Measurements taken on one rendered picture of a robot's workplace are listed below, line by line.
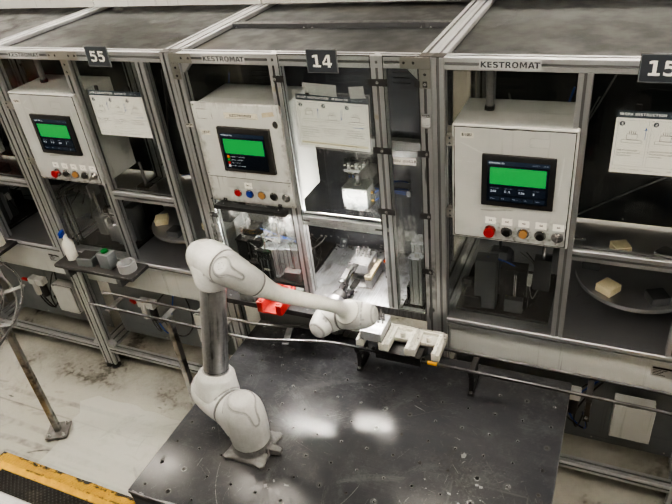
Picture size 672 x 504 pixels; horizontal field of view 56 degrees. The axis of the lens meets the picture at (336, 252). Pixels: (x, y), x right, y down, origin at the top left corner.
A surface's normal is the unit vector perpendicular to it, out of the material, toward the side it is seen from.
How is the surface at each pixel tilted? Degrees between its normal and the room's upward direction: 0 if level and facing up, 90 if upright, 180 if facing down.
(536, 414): 0
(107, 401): 0
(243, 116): 90
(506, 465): 0
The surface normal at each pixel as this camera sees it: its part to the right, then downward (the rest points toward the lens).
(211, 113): -0.40, 0.54
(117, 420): -0.11, -0.83
